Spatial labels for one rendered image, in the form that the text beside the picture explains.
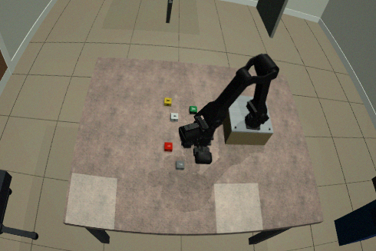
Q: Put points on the red digit block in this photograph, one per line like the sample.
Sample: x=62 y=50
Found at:
x=168 y=146

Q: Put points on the small green block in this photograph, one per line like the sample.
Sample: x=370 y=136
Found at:
x=193 y=109

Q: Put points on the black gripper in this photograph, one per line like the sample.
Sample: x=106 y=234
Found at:
x=202 y=154

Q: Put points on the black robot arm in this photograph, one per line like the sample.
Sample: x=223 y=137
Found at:
x=215 y=111

